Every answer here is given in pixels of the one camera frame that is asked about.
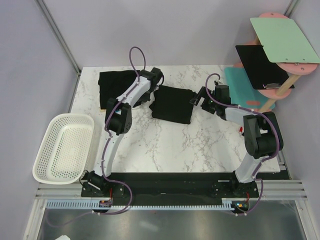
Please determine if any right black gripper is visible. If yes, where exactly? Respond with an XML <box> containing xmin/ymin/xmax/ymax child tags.
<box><xmin>189</xmin><ymin>86</ymin><xmax>219</xmax><ymax>115</ymax></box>

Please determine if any black printed t shirt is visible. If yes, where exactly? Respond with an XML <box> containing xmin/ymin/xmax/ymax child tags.
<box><xmin>149</xmin><ymin>85</ymin><xmax>196</xmax><ymax>125</ymax></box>

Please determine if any black t shirt stack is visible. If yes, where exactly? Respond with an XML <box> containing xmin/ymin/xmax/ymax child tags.
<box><xmin>98</xmin><ymin>70</ymin><xmax>137</xmax><ymax>110</ymax></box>

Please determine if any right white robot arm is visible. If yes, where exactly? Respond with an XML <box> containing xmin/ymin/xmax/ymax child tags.
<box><xmin>190</xmin><ymin>85</ymin><xmax>284</xmax><ymax>197</ymax></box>

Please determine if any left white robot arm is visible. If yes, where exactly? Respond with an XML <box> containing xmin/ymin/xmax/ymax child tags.
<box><xmin>93</xmin><ymin>67</ymin><xmax>164</xmax><ymax>177</ymax></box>

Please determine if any teal mat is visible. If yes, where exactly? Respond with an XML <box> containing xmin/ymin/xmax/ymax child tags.
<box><xmin>224</xmin><ymin>67</ymin><xmax>268</xmax><ymax>111</ymax></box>

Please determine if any black clipboard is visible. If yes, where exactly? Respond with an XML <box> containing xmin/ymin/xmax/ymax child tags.
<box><xmin>235</xmin><ymin>45</ymin><xmax>289</xmax><ymax>90</ymax></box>

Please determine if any green clipboard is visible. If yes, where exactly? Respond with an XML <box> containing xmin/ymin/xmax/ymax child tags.
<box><xmin>250</xmin><ymin>17</ymin><xmax>320</xmax><ymax>64</ymax></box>

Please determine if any white perforated laundry basket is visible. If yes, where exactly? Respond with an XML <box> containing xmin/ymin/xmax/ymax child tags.
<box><xmin>32</xmin><ymin>113</ymin><xmax>95</xmax><ymax>185</ymax></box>

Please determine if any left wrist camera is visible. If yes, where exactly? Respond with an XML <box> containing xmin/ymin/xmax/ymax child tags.
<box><xmin>151</xmin><ymin>67</ymin><xmax>165</xmax><ymax>86</ymax></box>

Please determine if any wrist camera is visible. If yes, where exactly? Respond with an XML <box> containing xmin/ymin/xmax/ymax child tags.
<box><xmin>151</xmin><ymin>67</ymin><xmax>165</xmax><ymax>86</ymax></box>
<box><xmin>214</xmin><ymin>85</ymin><xmax>231</xmax><ymax>105</ymax></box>

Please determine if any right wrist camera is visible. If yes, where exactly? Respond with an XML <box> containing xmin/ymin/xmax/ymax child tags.
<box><xmin>214</xmin><ymin>85</ymin><xmax>231</xmax><ymax>105</ymax></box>

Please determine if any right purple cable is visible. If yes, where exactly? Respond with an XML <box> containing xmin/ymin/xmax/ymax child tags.
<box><xmin>205</xmin><ymin>73</ymin><xmax>281</xmax><ymax>217</ymax></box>

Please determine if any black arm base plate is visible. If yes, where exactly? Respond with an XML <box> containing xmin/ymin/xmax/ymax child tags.
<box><xmin>81</xmin><ymin>171</ymin><xmax>259</xmax><ymax>199</ymax></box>

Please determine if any light blue cable duct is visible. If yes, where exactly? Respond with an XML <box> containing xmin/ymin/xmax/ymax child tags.
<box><xmin>46</xmin><ymin>199</ymin><xmax>239</xmax><ymax>211</ymax></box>

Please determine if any aluminium frame rail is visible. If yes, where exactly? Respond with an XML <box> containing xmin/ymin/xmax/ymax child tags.
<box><xmin>34</xmin><ymin>0</ymin><xmax>83</xmax><ymax>75</ymax></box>

